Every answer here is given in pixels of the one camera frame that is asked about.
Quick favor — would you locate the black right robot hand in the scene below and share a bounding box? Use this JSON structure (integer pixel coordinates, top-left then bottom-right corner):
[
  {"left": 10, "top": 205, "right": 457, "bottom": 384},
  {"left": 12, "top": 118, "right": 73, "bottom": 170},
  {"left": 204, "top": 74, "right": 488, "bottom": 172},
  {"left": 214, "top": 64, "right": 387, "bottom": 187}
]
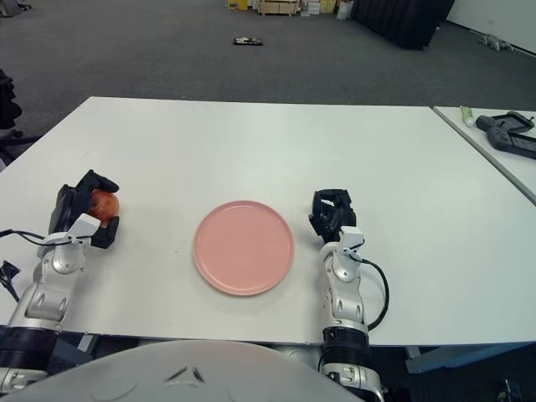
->
[{"left": 308, "top": 188, "right": 358, "bottom": 244}]

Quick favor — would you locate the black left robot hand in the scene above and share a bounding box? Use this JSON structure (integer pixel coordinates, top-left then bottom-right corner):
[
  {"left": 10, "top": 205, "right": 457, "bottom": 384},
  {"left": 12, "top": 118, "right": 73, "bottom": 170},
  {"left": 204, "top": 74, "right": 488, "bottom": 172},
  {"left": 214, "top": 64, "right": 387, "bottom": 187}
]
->
[{"left": 48, "top": 169, "right": 121, "bottom": 250}]

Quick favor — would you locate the red yellow apple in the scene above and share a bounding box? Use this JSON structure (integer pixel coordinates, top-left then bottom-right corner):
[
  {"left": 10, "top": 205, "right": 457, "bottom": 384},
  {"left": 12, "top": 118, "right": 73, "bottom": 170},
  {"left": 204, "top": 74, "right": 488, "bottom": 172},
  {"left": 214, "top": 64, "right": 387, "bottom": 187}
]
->
[{"left": 89, "top": 188, "right": 121, "bottom": 225}]

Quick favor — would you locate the pink round plate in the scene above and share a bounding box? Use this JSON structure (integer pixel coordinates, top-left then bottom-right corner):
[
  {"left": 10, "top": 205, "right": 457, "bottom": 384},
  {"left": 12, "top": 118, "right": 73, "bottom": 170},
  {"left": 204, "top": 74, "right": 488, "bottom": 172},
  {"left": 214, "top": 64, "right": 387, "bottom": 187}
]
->
[{"left": 192, "top": 200, "right": 296, "bottom": 297}]

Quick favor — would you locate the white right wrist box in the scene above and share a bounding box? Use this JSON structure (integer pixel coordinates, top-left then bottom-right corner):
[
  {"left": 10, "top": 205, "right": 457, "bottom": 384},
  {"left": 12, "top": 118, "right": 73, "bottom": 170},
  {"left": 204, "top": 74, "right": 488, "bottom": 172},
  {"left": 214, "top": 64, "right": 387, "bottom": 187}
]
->
[{"left": 338, "top": 226, "right": 365, "bottom": 255}]

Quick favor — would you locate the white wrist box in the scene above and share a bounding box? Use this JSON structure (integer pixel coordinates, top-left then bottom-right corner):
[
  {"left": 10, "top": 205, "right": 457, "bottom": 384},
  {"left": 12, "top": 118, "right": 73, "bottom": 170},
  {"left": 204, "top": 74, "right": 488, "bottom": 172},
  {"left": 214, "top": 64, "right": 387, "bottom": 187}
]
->
[
  {"left": 66, "top": 213, "right": 101, "bottom": 244},
  {"left": 338, "top": 226, "right": 365, "bottom": 255}
]

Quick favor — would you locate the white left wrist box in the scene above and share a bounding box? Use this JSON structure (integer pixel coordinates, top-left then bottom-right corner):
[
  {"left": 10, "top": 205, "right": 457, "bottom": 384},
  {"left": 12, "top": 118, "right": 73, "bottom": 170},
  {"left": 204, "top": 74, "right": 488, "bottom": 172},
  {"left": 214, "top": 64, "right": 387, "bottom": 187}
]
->
[{"left": 66, "top": 213, "right": 101, "bottom": 244}]

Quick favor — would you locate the black office chair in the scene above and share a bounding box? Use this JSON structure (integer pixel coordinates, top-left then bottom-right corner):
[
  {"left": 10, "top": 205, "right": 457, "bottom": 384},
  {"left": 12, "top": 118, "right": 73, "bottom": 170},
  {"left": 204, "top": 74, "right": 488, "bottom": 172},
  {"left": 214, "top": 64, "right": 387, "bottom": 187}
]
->
[{"left": 0, "top": 69, "right": 37, "bottom": 168}]

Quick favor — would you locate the black handheld controller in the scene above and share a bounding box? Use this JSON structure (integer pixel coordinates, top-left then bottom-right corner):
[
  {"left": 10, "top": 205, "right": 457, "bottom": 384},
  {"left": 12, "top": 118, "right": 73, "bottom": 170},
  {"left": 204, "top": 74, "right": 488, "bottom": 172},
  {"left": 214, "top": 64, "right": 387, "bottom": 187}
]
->
[
  {"left": 475, "top": 111, "right": 536, "bottom": 135},
  {"left": 485, "top": 127, "right": 536, "bottom": 159}
]

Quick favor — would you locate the black curtain partition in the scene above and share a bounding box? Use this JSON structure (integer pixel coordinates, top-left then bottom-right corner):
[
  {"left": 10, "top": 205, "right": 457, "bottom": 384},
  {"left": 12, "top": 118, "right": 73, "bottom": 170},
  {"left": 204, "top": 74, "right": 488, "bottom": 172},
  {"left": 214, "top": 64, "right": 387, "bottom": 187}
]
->
[{"left": 351, "top": 0, "right": 456, "bottom": 51}]

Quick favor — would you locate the grey robot torso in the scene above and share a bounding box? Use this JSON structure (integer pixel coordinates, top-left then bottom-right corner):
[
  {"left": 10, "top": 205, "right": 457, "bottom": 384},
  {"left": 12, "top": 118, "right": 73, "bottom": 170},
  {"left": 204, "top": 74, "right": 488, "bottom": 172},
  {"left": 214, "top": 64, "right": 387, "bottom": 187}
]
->
[{"left": 0, "top": 339, "right": 361, "bottom": 402}]

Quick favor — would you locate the stack of white boxes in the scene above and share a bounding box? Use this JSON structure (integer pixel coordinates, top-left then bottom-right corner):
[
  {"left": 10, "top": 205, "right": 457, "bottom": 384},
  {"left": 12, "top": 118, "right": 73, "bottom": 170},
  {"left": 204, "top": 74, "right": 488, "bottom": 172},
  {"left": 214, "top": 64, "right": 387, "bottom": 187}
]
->
[{"left": 301, "top": 0, "right": 336, "bottom": 18}]

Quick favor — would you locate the wooden pallet crate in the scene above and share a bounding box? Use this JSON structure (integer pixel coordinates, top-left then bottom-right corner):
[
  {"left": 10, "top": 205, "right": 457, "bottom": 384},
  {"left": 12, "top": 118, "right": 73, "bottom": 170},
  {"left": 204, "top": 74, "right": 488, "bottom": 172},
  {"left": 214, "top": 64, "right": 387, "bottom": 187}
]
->
[{"left": 256, "top": 0, "right": 302, "bottom": 18}]

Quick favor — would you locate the grey robot dog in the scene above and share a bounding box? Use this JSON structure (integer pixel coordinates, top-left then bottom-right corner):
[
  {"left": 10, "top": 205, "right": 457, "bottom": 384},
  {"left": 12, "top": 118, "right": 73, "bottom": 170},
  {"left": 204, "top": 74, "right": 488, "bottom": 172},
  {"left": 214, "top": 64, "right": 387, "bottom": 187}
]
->
[{"left": 479, "top": 33, "right": 514, "bottom": 52}]

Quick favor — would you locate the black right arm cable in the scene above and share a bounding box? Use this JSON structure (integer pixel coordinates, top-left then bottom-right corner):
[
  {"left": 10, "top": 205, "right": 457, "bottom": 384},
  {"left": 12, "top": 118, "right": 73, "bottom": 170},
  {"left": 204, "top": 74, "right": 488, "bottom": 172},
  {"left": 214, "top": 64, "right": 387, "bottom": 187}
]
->
[{"left": 351, "top": 255, "right": 390, "bottom": 332}]

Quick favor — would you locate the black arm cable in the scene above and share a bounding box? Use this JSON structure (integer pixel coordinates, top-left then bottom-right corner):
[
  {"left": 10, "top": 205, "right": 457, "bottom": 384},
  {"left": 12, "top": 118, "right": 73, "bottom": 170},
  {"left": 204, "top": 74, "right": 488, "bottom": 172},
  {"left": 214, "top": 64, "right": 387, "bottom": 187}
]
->
[
  {"left": 351, "top": 255, "right": 390, "bottom": 332},
  {"left": 0, "top": 228, "right": 70, "bottom": 302}
]

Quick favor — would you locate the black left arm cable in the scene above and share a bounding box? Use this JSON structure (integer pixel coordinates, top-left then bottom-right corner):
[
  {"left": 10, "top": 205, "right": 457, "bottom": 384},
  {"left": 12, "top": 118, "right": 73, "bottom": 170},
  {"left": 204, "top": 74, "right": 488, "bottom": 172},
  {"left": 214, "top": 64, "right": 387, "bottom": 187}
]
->
[{"left": 0, "top": 228, "right": 70, "bottom": 302}]

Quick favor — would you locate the blue grey table frame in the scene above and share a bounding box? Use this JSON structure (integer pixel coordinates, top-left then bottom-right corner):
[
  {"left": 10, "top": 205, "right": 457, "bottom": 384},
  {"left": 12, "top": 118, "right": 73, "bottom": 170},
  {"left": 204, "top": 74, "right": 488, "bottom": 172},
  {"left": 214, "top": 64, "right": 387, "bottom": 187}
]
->
[{"left": 49, "top": 332, "right": 536, "bottom": 374}]

